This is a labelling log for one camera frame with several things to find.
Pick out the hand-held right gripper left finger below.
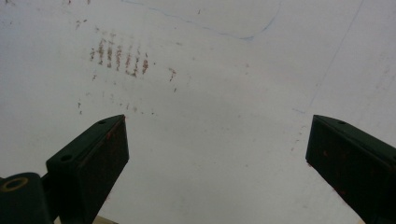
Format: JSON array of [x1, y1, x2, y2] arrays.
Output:
[[45, 114, 130, 224]]

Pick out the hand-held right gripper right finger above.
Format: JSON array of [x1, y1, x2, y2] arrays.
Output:
[[304, 114, 396, 224]]

